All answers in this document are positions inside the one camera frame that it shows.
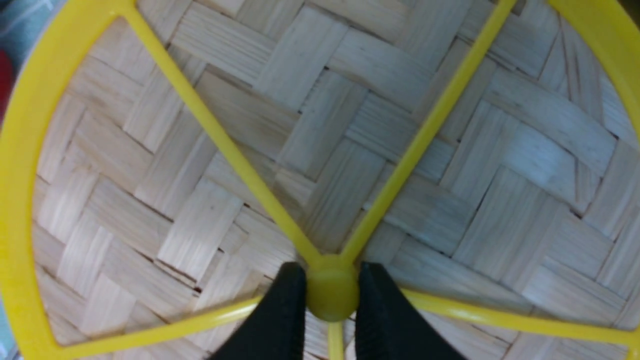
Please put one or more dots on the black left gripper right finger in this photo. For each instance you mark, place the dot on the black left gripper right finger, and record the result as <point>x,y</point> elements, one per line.
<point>388,327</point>

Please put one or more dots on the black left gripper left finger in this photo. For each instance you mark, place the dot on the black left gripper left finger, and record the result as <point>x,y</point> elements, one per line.
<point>276,329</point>

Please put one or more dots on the red bell pepper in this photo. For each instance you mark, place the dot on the red bell pepper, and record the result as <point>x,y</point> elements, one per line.
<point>7,78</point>

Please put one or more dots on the woven bamboo steamer lid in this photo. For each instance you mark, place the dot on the woven bamboo steamer lid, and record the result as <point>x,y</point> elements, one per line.
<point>162,159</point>

